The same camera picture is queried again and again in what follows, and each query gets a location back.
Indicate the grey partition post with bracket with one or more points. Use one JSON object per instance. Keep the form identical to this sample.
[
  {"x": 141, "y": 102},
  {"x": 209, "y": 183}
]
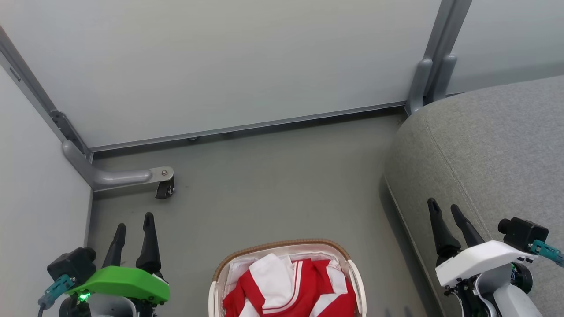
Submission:
[{"x": 39, "y": 97}]

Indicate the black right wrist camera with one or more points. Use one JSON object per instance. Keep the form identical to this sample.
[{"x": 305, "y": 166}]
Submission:
[{"x": 524, "y": 233}]

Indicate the white basket liner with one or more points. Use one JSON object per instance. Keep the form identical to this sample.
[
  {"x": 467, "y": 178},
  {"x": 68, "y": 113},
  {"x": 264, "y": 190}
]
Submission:
[{"x": 235, "y": 268}]

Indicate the grey metal partition foot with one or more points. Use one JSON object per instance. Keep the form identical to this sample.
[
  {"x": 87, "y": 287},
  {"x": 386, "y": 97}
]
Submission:
[{"x": 110, "y": 177}]

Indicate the grey partition bottom rail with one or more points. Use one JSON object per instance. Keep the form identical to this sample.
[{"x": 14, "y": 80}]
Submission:
[{"x": 246, "y": 128}]

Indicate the white wicker-rimmed laundry basket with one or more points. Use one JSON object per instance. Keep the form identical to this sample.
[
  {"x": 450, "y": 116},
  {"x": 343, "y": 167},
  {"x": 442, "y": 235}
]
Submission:
[{"x": 216, "y": 290}]

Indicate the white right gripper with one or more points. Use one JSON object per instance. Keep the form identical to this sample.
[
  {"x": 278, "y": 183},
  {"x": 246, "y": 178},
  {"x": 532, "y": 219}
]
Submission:
[{"x": 480, "y": 259}]

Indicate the grey fabric sofa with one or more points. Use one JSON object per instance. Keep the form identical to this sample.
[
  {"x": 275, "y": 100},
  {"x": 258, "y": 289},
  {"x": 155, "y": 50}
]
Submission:
[{"x": 484, "y": 154}]

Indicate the red and white garment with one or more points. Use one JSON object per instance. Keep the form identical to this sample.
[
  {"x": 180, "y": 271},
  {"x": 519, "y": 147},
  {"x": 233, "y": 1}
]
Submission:
[{"x": 308, "y": 286}]

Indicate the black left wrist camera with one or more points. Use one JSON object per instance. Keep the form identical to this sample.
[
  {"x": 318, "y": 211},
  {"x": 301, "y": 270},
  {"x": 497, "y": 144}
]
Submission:
[{"x": 72, "y": 264}]

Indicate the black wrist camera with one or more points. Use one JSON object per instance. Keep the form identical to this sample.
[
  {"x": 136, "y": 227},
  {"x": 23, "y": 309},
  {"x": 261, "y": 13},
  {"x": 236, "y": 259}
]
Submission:
[
  {"x": 72, "y": 264},
  {"x": 524, "y": 233}
]

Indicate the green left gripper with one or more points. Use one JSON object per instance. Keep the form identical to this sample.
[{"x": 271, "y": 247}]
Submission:
[{"x": 128, "y": 281}]

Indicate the black caster wheel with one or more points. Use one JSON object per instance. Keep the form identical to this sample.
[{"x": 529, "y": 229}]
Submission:
[{"x": 165, "y": 189}]

